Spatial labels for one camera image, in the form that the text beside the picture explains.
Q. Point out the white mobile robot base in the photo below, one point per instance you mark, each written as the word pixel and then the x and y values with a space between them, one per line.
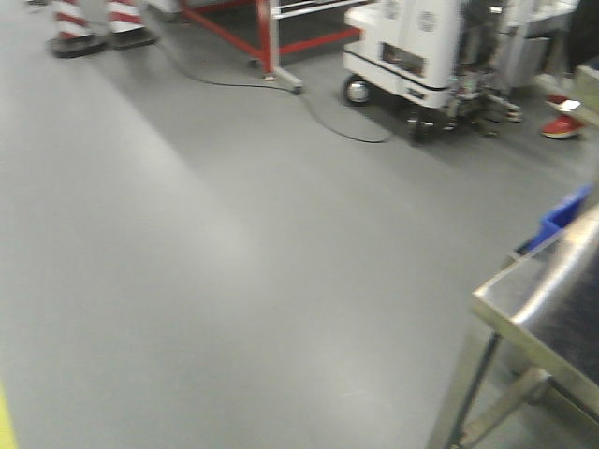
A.
pixel 438 56

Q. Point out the stainless steel table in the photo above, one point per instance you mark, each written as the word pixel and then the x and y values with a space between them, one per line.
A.
pixel 545 306

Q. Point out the right red-white traffic cone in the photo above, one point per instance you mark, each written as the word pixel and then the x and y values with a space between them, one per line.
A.
pixel 126 26

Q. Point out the red-white traffic cone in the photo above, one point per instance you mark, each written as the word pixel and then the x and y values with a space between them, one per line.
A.
pixel 74 38
pixel 126 26

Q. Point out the small blue bin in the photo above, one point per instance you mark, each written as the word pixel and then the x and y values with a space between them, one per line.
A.
pixel 556 219

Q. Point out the red shoe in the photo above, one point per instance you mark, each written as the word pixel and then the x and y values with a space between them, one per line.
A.
pixel 563 127

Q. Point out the left red-white traffic cone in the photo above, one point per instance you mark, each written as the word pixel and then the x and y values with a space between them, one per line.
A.
pixel 74 38

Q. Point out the red conveyor frame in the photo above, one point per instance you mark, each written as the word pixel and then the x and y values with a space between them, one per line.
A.
pixel 268 51

